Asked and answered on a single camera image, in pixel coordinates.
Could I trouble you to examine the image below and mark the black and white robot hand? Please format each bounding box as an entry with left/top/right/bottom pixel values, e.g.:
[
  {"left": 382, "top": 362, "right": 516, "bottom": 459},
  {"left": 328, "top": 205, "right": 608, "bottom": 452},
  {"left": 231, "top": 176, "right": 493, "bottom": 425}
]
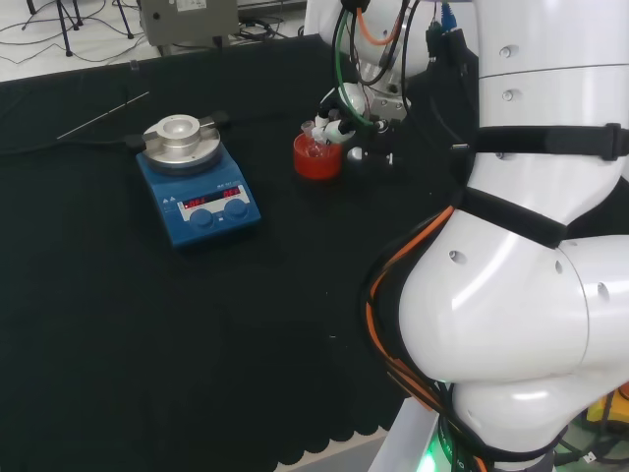
[{"left": 314, "top": 82, "right": 410, "bottom": 174}]

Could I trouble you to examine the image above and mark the clear glass round-bottom flask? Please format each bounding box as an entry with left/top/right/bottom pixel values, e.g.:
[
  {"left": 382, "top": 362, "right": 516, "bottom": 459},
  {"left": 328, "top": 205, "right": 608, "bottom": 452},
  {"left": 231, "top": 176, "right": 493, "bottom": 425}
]
[{"left": 301, "top": 120, "right": 331, "bottom": 159}]

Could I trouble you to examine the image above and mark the grey metal box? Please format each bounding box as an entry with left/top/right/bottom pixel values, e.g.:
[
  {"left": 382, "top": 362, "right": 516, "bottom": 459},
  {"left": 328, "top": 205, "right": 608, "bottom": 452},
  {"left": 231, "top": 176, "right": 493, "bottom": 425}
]
[{"left": 138, "top": 0, "right": 241, "bottom": 49}]

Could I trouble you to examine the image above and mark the blue-base heater with steel plate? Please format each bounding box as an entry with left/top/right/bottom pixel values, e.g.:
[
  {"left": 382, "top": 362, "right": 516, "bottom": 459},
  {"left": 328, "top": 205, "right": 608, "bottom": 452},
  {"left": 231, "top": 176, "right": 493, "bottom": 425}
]
[{"left": 124, "top": 111, "right": 263, "bottom": 252}]

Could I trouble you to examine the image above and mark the thin glass rod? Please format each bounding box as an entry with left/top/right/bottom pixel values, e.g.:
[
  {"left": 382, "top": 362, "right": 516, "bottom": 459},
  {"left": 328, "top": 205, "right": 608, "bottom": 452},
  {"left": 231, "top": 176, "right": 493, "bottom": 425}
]
[{"left": 55, "top": 90, "right": 150, "bottom": 141}]

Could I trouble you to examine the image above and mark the black tripod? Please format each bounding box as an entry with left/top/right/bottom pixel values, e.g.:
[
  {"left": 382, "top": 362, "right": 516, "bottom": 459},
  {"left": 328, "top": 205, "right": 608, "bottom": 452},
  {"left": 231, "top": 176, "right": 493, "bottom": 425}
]
[{"left": 25, "top": 0, "right": 137, "bottom": 58}]

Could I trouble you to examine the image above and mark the black bench cloth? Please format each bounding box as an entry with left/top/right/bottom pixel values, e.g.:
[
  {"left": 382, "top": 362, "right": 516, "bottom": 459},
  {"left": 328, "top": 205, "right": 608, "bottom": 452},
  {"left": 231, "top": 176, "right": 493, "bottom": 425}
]
[{"left": 0, "top": 32, "right": 482, "bottom": 467}]

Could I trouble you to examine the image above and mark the green cable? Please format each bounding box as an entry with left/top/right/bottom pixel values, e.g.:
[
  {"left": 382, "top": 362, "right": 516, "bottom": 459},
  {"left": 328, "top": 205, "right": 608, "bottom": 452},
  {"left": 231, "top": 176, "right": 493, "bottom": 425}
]
[{"left": 330, "top": 8, "right": 378, "bottom": 130}]

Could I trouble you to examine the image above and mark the red ribbed flask ring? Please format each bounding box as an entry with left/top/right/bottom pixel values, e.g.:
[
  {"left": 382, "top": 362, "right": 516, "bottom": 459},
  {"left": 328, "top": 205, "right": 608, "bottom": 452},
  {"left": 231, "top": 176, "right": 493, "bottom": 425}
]
[{"left": 292, "top": 131, "right": 344, "bottom": 182}]

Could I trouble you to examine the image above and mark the orange cable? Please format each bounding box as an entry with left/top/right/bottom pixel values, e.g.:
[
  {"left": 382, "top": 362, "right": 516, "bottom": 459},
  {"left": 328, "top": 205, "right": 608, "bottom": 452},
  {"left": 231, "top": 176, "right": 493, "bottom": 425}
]
[{"left": 366, "top": 205, "right": 456, "bottom": 414}]

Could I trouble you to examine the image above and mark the black heater power cable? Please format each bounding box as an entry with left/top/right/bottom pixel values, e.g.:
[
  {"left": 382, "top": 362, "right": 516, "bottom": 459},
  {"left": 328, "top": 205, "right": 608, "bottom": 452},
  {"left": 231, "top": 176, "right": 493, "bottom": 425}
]
[{"left": 0, "top": 138, "right": 130, "bottom": 158}]

